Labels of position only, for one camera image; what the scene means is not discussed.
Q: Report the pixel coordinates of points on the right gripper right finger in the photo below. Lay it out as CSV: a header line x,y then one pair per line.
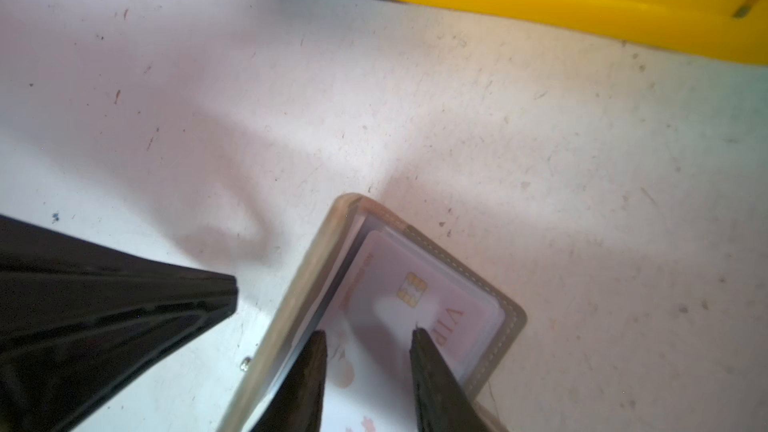
x,y
441,404

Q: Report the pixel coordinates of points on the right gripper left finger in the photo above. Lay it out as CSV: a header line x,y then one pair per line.
x,y
297,405

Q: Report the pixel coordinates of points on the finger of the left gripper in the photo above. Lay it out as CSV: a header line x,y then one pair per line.
x,y
80,322

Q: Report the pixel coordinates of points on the grey card holder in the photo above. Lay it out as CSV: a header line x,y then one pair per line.
x,y
316,283

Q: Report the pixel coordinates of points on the white VIP card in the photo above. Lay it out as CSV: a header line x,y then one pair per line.
x,y
391,289

